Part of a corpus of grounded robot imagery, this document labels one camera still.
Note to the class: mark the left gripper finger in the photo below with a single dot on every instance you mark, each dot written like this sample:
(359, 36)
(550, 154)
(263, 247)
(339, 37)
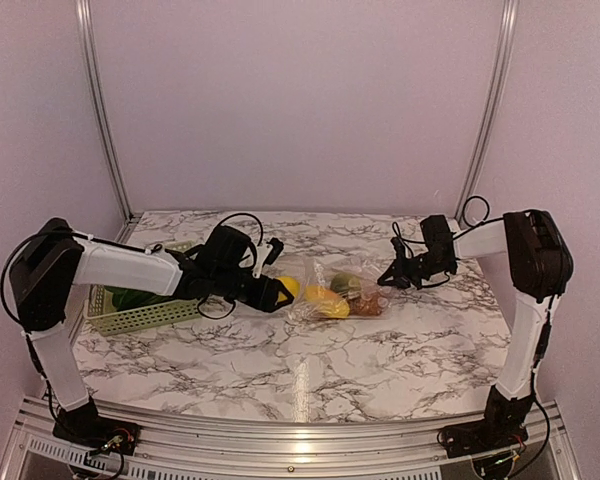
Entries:
(281, 301)
(275, 286)

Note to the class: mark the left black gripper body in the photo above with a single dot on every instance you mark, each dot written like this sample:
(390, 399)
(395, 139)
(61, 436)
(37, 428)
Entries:
(259, 299)

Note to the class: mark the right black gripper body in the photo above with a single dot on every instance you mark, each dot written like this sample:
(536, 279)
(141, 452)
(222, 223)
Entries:
(423, 268)

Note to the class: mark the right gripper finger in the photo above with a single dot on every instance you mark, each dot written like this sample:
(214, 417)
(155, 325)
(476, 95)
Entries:
(395, 268)
(394, 281)

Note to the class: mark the clear zip top bag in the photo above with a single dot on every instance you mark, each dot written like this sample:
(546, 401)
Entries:
(312, 271)

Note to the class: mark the fake bok choy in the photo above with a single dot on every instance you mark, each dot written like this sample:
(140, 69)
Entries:
(127, 299)

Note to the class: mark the green plastic basket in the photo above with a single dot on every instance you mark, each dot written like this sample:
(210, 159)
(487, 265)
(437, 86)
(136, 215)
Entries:
(140, 310)

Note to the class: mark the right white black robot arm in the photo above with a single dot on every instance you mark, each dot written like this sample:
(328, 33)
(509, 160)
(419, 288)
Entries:
(540, 266)

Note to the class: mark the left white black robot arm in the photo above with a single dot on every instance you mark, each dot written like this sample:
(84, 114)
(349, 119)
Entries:
(44, 268)

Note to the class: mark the fake green yellow pear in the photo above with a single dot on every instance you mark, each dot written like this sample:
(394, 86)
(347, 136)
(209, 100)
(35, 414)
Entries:
(345, 284)

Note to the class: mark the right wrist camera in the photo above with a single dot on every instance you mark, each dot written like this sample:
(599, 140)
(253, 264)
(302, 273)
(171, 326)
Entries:
(402, 249)

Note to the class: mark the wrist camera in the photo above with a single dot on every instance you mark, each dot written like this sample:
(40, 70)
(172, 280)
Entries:
(402, 249)
(266, 254)

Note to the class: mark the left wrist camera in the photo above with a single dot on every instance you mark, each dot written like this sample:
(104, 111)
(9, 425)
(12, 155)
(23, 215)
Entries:
(266, 254)

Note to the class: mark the left aluminium frame post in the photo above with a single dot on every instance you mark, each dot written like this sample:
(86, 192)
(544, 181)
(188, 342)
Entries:
(89, 49)

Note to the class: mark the aluminium frame post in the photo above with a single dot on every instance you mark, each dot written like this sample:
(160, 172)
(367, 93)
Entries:
(89, 49)
(495, 90)

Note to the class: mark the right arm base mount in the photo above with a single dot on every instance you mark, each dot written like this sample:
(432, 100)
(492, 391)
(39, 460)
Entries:
(477, 437)

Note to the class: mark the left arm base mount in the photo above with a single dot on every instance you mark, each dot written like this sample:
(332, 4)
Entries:
(100, 434)

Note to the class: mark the right aluminium frame post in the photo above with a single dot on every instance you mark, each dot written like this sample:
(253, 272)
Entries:
(495, 90)

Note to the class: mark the front aluminium rail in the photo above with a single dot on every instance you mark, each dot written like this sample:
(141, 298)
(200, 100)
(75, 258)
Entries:
(173, 446)

